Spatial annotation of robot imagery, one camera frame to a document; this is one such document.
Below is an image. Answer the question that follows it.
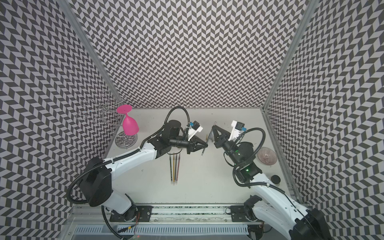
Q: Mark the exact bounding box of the aluminium corner post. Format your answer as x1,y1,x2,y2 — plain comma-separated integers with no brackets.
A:
262,0,320,112
56,0,122,100

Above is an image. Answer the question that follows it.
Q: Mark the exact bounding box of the aluminium corner post right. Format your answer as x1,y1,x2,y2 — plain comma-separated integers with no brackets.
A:
262,0,320,112

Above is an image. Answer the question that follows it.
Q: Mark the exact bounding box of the wire glass rack stand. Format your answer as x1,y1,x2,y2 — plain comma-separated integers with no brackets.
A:
76,92,138,149

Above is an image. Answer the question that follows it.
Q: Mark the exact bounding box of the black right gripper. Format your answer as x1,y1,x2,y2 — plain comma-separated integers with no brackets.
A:
211,125,242,167

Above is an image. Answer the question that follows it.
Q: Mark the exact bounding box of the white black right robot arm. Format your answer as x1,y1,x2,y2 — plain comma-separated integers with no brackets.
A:
212,122,332,240

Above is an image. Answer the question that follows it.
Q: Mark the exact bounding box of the dark blue pencil purple cap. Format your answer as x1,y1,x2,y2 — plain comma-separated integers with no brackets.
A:
201,122,217,156

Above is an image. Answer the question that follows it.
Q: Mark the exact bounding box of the clear pink glass dish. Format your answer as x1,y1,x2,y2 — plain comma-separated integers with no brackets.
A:
257,147,278,166

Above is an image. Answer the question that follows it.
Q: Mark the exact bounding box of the small jar black lid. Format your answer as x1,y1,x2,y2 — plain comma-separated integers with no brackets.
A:
271,175,281,185

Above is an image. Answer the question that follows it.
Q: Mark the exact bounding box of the aluminium corner post left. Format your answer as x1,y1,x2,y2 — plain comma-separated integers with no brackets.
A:
56,0,122,100

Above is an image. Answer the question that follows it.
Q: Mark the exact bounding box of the pink plastic wine glass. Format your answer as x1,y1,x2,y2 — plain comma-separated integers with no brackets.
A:
117,105,140,136

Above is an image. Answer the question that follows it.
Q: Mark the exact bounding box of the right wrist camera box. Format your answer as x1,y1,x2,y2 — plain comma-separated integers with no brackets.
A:
229,121,247,141

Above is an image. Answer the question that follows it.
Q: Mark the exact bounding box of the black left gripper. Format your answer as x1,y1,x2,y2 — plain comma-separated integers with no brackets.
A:
169,135,208,154

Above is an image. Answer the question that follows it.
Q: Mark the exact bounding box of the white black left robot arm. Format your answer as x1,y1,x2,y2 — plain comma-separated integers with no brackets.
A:
66,117,208,215

